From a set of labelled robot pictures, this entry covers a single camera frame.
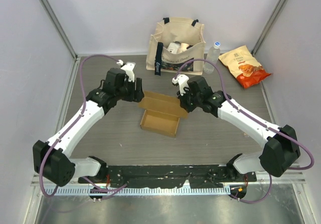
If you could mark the clear plastic water bottle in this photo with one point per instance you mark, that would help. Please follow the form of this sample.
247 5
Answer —
213 56

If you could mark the white items inside bag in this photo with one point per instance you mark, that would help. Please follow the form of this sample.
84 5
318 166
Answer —
177 47

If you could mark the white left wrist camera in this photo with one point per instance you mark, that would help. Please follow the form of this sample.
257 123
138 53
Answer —
128 67

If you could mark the aluminium frame post left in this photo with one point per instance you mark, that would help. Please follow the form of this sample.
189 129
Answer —
56 23

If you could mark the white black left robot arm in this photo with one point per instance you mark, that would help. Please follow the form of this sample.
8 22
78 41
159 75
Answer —
52 157

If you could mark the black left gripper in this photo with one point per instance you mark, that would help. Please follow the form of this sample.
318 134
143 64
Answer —
136 95

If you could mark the aluminium frame post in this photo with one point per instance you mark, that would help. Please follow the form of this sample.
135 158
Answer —
269 24
56 23

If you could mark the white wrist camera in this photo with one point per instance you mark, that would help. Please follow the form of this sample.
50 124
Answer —
128 67
182 81

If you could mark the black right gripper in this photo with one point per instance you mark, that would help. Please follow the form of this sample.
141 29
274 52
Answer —
182 98

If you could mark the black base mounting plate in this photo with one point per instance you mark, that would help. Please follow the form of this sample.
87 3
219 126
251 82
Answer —
170 176

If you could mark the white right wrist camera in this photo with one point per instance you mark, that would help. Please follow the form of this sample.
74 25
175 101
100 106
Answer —
182 81

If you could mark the aluminium frame post right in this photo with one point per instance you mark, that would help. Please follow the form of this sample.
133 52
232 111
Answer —
269 24

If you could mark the cassava chips bag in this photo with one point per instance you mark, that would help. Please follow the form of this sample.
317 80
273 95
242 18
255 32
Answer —
244 67

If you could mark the white slotted cable duct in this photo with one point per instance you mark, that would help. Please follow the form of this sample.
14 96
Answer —
185 190

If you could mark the beige canvas tote bag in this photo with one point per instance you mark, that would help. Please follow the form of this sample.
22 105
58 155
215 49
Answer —
183 30

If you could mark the brown cardboard box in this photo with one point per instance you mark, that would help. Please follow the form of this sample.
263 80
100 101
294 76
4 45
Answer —
162 113

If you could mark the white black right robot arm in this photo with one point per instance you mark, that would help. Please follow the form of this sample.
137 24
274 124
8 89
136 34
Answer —
279 148

